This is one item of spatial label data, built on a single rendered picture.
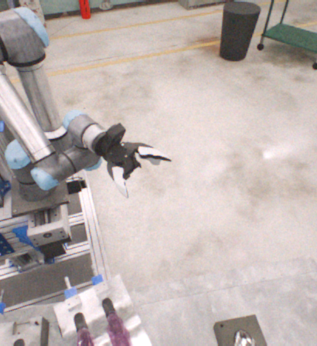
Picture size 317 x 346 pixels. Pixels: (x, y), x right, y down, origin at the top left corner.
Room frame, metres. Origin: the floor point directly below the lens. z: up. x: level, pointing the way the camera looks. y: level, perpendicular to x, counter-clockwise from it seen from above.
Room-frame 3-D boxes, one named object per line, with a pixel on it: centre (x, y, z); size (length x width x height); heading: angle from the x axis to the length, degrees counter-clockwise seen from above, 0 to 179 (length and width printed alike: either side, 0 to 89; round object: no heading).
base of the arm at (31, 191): (0.77, 0.51, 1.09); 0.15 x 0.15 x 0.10
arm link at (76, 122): (0.67, 0.23, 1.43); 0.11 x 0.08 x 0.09; 44
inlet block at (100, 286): (0.45, 0.24, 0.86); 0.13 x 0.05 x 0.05; 28
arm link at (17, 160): (0.77, 0.50, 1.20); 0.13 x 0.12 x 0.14; 134
